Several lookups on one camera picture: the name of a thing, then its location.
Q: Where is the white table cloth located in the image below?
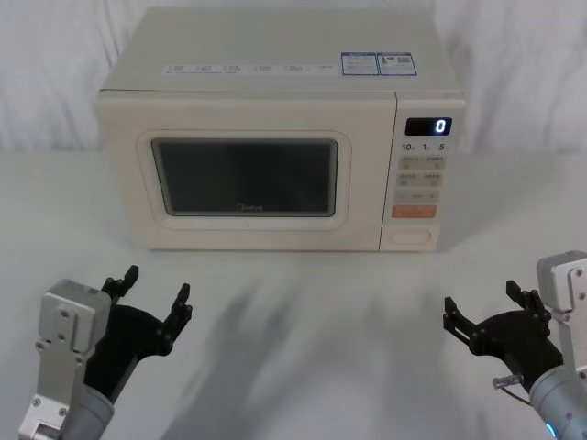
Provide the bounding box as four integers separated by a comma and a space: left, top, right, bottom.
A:
0, 147, 587, 440

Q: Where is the oven control panel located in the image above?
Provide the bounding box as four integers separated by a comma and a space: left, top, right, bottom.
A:
379, 91, 468, 253

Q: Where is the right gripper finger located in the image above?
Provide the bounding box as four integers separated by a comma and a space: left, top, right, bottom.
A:
442, 296, 485, 356
505, 280, 552, 325

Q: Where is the cream microwave oven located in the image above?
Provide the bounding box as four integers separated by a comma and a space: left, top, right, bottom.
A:
93, 6, 468, 253

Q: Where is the cream oven door with window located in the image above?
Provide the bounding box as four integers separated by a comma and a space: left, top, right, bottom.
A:
93, 91, 398, 253

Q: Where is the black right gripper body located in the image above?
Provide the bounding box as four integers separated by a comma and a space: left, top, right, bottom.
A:
469, 308, 565, 380

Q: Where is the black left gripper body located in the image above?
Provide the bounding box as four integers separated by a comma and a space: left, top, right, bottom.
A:
83, 303, 174, 400

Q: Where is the white curtain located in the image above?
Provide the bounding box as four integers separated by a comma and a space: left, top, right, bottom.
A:
0, 0, 587, 156

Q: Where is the thin cable with silver plug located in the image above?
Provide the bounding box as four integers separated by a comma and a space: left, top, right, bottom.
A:
492, 373, 534, 405

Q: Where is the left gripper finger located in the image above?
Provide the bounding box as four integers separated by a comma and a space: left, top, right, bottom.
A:
100, 264, 140, 308
154, 282, 194, 357

